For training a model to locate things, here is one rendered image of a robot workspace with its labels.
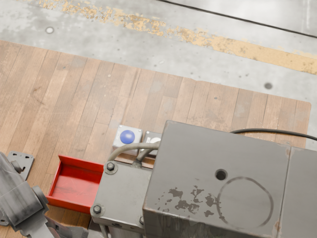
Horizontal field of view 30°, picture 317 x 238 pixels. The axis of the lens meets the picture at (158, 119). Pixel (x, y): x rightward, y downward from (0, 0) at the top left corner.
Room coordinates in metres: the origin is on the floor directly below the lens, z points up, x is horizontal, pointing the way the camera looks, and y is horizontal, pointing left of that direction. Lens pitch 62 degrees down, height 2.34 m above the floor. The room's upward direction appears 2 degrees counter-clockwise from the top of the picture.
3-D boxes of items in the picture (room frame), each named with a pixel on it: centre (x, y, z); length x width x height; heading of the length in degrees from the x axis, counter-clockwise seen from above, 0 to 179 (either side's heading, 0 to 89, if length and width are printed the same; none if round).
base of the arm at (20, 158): (0.58, 0.39, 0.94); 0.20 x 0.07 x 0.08; 164
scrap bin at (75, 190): (0.56, 0.16, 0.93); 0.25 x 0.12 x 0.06; 74
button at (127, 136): (0.70, 0.08, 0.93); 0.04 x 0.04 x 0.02
